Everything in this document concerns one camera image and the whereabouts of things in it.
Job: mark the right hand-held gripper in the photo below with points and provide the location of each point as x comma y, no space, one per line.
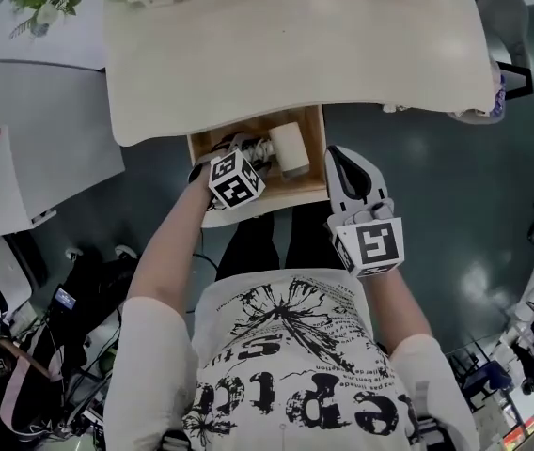
370,247

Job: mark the white printed t-shirt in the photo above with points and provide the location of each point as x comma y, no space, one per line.
295,360

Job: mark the wooden drawer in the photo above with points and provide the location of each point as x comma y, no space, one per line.
309,129

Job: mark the small blue screen device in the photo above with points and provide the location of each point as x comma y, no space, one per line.
65,297

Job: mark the grey chair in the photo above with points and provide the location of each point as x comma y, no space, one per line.
507,17

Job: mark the cream white desk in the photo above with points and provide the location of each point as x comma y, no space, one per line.
295,54

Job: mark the grey white cabinet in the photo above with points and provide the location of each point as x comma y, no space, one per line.
22,125

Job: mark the black trousers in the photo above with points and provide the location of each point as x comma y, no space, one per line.
253,247

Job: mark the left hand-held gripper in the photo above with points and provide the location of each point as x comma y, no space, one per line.
235,182

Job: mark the blue chair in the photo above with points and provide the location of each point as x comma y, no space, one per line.
488,376

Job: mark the black backpack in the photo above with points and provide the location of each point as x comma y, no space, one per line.
88,294

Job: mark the person's right forearm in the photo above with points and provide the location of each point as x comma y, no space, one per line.
396,308

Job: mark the white hair dryer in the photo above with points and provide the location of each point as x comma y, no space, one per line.
290,150

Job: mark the person's left forearm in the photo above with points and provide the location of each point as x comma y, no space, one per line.
173,247

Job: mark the translucent plastic bag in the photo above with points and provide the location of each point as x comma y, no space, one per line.
496,92

